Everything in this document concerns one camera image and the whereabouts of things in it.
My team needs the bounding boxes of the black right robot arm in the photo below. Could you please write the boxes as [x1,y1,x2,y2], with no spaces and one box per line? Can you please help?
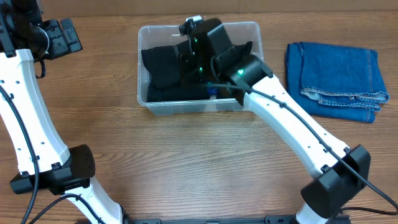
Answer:
[178,16,371,223]

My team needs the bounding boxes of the dark navy knit garment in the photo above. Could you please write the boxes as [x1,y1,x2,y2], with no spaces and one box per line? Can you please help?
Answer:
[141,40,189,90]

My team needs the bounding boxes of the clear plastic storage bin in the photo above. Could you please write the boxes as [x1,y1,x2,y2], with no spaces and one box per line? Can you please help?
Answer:
[137,21,264,116]

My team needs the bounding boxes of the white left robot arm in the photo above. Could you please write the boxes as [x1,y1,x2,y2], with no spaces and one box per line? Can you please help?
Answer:
[1,0,131,223]

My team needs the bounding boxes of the black garment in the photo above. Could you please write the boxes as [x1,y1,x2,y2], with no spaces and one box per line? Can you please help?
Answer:
[210,41,252,105]

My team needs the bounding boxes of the blue denim jeans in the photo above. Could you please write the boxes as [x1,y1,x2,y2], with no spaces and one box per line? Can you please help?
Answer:
[285,42,390,123]

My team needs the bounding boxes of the small black cloth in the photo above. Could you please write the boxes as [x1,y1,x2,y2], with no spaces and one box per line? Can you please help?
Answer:
[147,85,210,102]

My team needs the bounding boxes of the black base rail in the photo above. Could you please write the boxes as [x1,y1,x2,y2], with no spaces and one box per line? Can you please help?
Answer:
[131,215,296,224]

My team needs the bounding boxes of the blue green sequin garment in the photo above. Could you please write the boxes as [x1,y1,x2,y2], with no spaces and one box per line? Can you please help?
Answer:
[206,82,218,99]

